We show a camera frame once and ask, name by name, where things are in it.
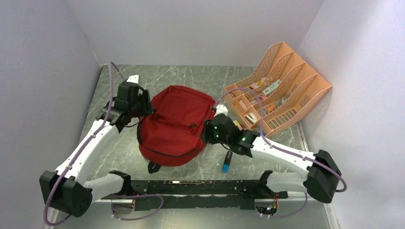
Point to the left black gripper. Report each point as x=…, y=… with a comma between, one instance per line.
x=147, y=108

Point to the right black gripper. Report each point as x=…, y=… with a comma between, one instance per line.
x=207, y=132

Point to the red student backpack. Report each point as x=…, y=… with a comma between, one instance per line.
x=170, y=137

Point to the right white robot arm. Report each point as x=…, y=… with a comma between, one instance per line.
x=316, y=174

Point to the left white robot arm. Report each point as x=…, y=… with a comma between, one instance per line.
x=88, y=148

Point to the blue black highlighter marker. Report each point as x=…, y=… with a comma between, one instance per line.
x=227, y=162

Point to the pink eraser in organizer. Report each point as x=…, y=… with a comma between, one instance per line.
x=242, y=104

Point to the orange capped small item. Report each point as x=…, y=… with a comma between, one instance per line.
x=271, y=108

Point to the white green box in organizer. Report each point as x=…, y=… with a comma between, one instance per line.
x=272, y=87

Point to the orange plastic file organizer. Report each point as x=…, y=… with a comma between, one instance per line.
x=300, y=90

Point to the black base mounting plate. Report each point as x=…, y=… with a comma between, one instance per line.
x=169, y=194

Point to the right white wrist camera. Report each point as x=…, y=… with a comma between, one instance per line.
x=220, y=109

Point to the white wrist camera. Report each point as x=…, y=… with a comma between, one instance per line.
x=220, y=109
x=133, y=79

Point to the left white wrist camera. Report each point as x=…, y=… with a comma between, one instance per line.
x=133, y=79

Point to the aluminium rail frame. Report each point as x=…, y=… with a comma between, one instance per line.
x=141, y=195

